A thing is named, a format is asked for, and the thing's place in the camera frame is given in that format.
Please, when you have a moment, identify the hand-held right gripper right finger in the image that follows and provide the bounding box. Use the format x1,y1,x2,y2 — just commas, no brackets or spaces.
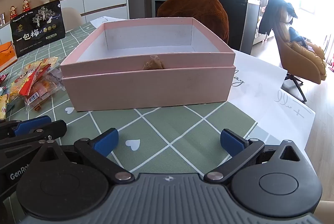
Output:
204,129,308,184

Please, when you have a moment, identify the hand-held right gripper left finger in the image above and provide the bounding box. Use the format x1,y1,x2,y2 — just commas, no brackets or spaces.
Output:
35,128,133,183

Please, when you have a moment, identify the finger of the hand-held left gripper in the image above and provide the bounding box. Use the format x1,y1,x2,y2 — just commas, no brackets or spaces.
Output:
0,116,51,136
0,120,67,151

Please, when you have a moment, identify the pile of assorted snack packets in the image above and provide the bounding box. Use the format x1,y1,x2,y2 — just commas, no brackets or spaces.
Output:
0,56,64,120

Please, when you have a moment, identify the pink cardboard box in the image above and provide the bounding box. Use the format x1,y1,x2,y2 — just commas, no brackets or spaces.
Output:
60,17,237,112

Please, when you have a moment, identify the green checked tablecloth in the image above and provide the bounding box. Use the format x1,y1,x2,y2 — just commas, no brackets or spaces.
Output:
0,22,257,224

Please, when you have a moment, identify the white paper sheet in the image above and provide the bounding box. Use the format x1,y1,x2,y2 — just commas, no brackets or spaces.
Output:
230,49,316,152
90,15,128,29

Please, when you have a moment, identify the orange box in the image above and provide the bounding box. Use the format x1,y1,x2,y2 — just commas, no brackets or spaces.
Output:
0,41,18,70

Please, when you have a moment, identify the beige chair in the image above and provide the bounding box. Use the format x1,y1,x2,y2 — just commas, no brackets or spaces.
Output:
61,7,83,32

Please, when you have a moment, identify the black cabinet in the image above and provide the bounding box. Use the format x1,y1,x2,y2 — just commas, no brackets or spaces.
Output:
193,0,248,55

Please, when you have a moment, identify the black jacket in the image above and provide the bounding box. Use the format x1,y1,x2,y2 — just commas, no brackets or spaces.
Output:
258,0,298,36

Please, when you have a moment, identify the brown plush chair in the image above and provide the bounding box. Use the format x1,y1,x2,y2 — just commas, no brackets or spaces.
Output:
157,0,230,44

